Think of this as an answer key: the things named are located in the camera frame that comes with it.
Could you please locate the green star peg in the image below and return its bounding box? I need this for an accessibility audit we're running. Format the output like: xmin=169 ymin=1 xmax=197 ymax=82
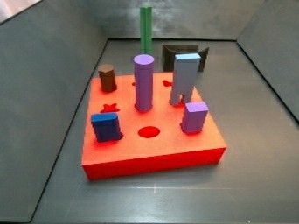
xmin=140 ymin=6 xmax=152 ymax=54

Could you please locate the red peg board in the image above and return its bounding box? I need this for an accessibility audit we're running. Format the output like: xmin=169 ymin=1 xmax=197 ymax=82
xmin=81 ymin=73 xmax=227 ymax=180

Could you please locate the purple square peg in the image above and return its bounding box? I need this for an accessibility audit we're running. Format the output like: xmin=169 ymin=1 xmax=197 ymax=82
xmin=181 ymin=101 xmax=209 ymax=133

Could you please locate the dark blue block peg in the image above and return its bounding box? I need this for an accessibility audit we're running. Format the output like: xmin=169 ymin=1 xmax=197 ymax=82
xmin=91 ymin=112 xmax=123 ymax=142

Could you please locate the purple cylinder peg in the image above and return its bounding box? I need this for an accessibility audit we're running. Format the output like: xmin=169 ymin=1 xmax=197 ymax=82
xmin=133 ymin=54 xmax=155 ymax=112

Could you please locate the brown hexagon peg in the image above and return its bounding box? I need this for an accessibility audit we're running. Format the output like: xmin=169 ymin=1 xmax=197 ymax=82
xmin=97 ymin=64 xmax=117 ymax=93

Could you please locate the light blue arch peg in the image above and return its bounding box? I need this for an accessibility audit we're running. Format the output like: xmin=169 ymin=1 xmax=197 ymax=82
xmin=171 ymin=53 xmax=201 ymax=106

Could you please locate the black curved stand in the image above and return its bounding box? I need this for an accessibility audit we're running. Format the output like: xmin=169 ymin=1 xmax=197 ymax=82
xmin=163 ymin=45 xmax=209 ymax=72

